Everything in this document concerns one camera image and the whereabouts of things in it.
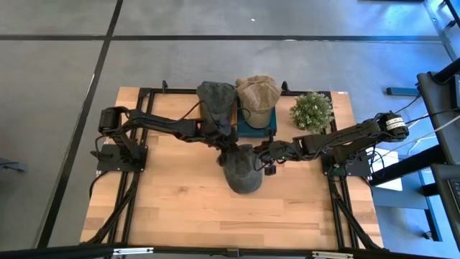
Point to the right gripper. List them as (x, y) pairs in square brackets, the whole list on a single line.
[(284, 151)]

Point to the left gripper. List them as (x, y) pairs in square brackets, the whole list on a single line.
[(221, 136)]

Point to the dark green cap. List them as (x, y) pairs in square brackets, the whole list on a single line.
[(215, 99), (242, 176)]

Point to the tan cap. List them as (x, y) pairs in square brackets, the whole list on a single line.
[(258, 97)]

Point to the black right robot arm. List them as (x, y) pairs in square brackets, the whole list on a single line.
[(352, 135)]

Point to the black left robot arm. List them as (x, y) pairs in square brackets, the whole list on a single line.
[(161, 126)]

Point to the blue plastic bin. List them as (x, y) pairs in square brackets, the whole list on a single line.
[(244, 130)]

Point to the orange plastic bin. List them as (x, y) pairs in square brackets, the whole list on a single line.
[(198, 113)]

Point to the small green potted plant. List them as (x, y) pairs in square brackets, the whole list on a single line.
[(311, 111)]

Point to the white sheet under table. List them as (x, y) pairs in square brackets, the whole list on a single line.
[(390, 180)]

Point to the black desk beam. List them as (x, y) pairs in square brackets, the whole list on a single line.
[(406, 166)]

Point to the blue bar on floor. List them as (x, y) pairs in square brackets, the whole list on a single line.
[(402, 91)]

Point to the grey side desk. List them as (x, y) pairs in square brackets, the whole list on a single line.
[(436, 108)]

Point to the grey lower desk surface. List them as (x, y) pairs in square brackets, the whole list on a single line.
[(442, 205)]

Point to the black keyboard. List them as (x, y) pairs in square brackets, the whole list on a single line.
[(455, 194)]

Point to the dark object on floor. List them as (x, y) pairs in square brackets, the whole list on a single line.
[(10, 165)]

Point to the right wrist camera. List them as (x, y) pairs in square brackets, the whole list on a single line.
[(270, 170)]

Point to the black aluminium table frame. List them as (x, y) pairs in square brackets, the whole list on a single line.
[(172, 90)]

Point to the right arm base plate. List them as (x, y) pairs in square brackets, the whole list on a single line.
[(359, 168)]

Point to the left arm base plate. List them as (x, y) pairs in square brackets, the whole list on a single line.
[(106, 164)]

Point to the silver rail bracket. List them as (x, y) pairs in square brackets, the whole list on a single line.
[(133, 251), (332, 255)]

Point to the black camera rig rail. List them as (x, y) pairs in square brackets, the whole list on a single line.
[(54, 252)]

